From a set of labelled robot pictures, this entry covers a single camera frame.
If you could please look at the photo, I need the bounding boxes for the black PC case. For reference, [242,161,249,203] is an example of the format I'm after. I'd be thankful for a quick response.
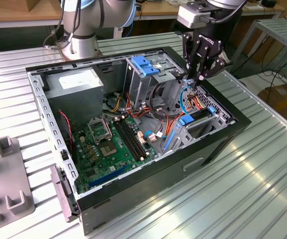
[25,46,252,236]

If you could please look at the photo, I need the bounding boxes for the long wooden desk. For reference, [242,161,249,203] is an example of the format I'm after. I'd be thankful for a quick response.
[0,0,286,29]

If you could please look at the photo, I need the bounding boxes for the short blue board wire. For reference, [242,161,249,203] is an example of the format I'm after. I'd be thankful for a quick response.
[144,130,160,141]

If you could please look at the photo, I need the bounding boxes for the blue plastic drive latch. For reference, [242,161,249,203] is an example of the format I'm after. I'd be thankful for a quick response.
[130,56,161,78]

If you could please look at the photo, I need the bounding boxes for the red black fan wire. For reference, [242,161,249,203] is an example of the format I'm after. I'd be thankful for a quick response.
[58,111,74,151]

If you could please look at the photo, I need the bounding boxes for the orange red power wire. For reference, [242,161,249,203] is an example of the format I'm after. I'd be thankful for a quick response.
[183,93,206,112]

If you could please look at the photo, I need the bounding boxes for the grey parts rack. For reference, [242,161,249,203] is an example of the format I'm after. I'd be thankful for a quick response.
[0,136,37,229]

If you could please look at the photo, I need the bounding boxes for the metal slat side table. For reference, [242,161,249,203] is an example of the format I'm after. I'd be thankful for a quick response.
[229,18,287,73]

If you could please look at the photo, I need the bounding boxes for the black RAM slot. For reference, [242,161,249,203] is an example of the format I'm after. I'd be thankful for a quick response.
[124,118,150,159]
[117,119,142,161]
[121,119,146,160]
[114,120,139,162]

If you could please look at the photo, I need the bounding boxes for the green motherboard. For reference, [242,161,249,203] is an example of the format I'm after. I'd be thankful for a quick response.
[72,116,159,195]

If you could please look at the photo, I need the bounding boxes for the grey power supply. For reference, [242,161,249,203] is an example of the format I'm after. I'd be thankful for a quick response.
[43,68,104,127]

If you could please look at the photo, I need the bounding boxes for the black case fan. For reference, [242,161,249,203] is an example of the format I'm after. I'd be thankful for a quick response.
[58,109,79,165]

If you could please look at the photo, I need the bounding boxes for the light blue data wire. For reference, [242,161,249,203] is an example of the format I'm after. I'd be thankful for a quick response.
[179,77,199,116]

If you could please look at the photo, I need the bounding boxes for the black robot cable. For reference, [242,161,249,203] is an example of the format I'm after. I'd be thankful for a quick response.
[43,0,82,50]

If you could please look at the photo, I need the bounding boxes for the metal socket cover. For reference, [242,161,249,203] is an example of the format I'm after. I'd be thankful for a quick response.
[87,117,113,144]

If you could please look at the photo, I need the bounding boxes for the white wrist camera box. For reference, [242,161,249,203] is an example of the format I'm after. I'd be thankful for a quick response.
[177,4,210,29]

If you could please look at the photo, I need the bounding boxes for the red orange wire bundle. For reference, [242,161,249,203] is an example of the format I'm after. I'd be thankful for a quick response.
[124,92,156,120]

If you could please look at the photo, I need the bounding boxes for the large brown cardboard box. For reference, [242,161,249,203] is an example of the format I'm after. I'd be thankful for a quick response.
[257,84,287,120]

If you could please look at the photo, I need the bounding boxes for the yellow orange wire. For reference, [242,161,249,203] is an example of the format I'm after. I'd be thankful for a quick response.
[109,96,124,113]

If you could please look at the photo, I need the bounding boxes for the blue expansion slot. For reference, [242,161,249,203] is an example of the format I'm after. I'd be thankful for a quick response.
[88,163,131,189]

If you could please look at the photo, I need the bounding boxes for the grey metal disk bay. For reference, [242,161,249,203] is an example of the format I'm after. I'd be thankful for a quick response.
[163,98,236,155]

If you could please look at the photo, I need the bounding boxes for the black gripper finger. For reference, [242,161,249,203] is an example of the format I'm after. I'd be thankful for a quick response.
[182,32,203,87]
[197,50,231,82]

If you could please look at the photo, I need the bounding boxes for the grey metal drive cage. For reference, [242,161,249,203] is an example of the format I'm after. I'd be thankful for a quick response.
[122,51,187,112]

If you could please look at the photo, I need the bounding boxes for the CPU socket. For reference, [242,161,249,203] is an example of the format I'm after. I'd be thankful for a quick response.
[98,141,119,158]

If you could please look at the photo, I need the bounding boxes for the grey plastic case panel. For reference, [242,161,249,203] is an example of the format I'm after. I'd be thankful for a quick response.
[50,165,81,223]

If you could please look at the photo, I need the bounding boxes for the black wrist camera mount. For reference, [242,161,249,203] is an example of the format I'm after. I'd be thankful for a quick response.
[187,0,210,10]

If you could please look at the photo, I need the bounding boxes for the hard disk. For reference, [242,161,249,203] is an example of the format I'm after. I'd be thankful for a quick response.
[163,106,217,152]

